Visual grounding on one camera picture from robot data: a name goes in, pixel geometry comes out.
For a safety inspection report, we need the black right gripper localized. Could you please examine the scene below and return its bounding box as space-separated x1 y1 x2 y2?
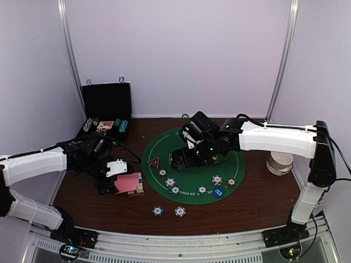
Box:
172 138 218 171

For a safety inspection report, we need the pink playing cards pile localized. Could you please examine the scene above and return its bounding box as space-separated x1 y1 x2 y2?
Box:
114 173 139 194

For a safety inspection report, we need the blue beige chip mat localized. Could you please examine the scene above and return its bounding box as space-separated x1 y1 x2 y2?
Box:
165 178 176 187
212 176 223 186

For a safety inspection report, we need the blue green chip mat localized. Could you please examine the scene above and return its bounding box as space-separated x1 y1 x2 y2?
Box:
197 186 207 195
169 186 180 195

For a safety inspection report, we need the blue small blind button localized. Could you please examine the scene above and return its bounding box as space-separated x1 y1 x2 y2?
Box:
212 187 225 198

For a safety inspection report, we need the blue beige 10 chip stack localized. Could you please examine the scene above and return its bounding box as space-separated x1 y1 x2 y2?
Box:
174 207 186 217

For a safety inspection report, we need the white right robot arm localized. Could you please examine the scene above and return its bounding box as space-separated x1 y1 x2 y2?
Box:
171 111 339 242

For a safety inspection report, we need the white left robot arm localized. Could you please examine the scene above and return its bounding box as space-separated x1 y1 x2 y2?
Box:
1 132 133 243

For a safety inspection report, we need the green round poker mat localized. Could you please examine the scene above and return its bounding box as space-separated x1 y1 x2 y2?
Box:
142 128 246 205

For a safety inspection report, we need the open card deck box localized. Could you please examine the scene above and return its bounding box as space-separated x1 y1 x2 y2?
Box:
127 173 144 195

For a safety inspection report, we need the blue green 50 chip stack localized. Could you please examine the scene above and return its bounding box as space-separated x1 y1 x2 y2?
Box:
152 206 164 216

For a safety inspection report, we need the boxed playing card deck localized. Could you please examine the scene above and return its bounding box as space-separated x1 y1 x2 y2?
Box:
97 121 114 130

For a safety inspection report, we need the teal blue chip stack in case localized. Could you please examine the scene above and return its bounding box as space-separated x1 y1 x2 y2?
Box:
118 120 129 133

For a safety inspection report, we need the dark blue green chip stack in case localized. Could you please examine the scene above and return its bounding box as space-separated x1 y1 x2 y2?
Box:
114 119 122 129

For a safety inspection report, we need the brown chip stack in case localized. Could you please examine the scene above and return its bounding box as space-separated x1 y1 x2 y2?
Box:
93 118 100 126

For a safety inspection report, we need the blue beige chip stack in case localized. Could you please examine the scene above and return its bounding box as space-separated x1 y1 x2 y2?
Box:
82 118 93 133

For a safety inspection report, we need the black poker chip case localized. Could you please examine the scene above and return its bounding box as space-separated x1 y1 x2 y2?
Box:
77 77 132 145

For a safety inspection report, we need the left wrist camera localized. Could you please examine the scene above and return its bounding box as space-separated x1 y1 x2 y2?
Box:
106 159 134 178

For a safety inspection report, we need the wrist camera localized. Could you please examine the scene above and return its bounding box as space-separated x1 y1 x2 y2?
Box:
179 111 220 149
106 159 134 178

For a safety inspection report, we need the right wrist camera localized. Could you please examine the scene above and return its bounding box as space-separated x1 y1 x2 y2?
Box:
179 111 220 149

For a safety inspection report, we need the aluminium front rail base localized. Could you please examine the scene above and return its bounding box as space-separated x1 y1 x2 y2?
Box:
21 210 343 263

